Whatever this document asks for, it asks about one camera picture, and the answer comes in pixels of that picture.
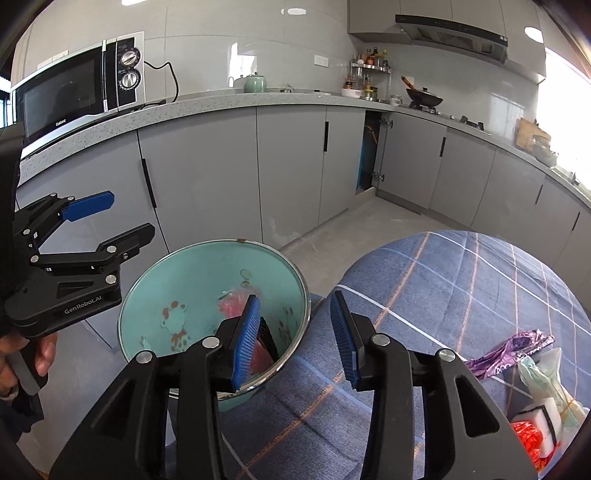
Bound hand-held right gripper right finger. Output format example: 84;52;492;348
330;291;539;480

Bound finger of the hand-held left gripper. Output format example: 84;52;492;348
13;190;115;241
27;223;157;285

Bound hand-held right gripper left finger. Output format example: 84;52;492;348
48;294;263;480

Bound teal patterned bin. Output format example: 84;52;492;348
117;239;311;401

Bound purple plastic wrapper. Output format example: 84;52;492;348
464;329;555;380

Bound white sponge with black stripe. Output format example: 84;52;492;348
510;398;561;455

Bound red plastic bag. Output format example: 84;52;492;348
510;421;550;472

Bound white plastic bag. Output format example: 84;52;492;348
517;347;587;430

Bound person's left hand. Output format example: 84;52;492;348
0;333;59;402

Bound grey base cabinets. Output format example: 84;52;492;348
16;90;591;352

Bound silver and black microwave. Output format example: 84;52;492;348
10;31;147;160

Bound blue plaid tablecloth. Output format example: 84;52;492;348
168;231;591;480

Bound gas stove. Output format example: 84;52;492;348
406;102;492;136

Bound black wok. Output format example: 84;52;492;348
401;76;444;109

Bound metal spice rack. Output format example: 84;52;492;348
342;60;392;102

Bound large mixing bowl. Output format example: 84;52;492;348
531;135;559;168

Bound wooden cutting board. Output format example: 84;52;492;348
515;117;552;153

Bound spice rack with bottles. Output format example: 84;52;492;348
344;46;391;100

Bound bright window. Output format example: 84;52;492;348
542;46;591;195

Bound black range hood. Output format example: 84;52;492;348
394;14;509;66

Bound grey upper cabinets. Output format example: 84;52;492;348
347;0;548;84

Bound black microwave cable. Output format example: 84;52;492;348
143;60;180;106

